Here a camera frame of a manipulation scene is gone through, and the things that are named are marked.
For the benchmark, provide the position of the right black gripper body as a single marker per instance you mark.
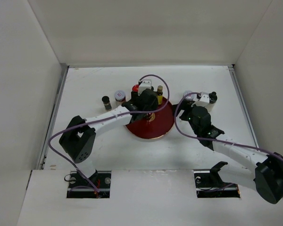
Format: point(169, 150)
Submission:
point(187, 116)

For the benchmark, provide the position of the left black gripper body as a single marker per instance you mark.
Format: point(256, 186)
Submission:
point(135, 95)

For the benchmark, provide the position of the yellow label oil bottle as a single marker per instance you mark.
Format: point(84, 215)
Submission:
point(160, 94)

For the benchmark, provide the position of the red cap sauce bottle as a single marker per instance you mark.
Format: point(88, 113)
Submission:
point(135, 88)
point(150, 117)

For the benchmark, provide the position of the white lid jar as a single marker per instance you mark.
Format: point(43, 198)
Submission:
point(188, 96)
point(120, 96)

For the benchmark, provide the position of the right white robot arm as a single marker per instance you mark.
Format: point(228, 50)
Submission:
point(259, 170)

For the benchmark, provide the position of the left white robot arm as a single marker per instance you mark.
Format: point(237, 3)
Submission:
point(78, 143)

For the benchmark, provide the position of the red round tray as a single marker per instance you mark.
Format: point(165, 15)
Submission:
point(157, 128)

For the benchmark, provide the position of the black cap white bottle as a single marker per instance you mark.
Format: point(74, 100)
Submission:
point(212, 101)

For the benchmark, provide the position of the black cap spice bottle left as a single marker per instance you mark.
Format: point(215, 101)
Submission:
point(106, 102)

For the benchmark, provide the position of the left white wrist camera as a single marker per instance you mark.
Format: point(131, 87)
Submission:
point(145, 84)

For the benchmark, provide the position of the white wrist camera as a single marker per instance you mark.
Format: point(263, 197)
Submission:
point(145, 84)
point(202, 99)

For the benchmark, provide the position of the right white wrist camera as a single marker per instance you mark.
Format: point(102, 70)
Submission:
point(202, 99)

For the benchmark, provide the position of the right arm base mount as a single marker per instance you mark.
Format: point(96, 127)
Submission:
point(210, 185)

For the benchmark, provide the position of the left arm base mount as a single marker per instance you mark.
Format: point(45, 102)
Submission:
point(79, 188)

